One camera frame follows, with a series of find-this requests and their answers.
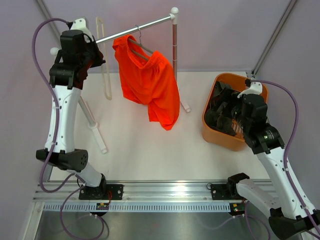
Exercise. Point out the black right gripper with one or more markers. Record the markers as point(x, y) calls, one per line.
point(233, 99)

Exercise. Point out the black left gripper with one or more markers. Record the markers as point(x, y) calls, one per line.
point(92, 44)

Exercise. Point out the dark green shorts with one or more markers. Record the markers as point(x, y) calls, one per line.
point(212, 116)

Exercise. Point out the white plastic hanger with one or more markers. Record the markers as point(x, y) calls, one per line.
point(105, 71)

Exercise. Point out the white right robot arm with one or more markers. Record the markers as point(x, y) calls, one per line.
point(292, 213)

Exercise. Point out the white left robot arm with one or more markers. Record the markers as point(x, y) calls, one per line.
point(78, 53)

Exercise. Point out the grey metal hanger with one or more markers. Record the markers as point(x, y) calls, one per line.
point(139, 44)

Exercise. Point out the orange shorts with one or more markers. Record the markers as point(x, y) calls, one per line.
point(148, 80)

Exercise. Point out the orange plastic basket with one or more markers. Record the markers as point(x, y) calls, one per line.
point(220, 140)

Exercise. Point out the silver white clothes rack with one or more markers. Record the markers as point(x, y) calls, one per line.
point(173, 17)

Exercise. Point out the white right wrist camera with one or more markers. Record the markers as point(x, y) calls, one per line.
point(252, 87)

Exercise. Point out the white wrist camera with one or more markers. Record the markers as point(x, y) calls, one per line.
point(252, 87)
point(82, 25)

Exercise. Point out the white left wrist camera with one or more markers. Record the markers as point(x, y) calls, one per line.
point(82, 25)

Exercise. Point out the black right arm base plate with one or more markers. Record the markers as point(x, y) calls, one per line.
point(225, 191)

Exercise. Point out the aluminium mounting rail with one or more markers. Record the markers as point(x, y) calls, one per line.
point(154, 191)

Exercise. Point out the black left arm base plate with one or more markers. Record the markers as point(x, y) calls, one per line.
point(104, 192)

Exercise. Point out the white slotted cable duct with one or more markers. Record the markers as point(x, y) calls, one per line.
point(141, 207)

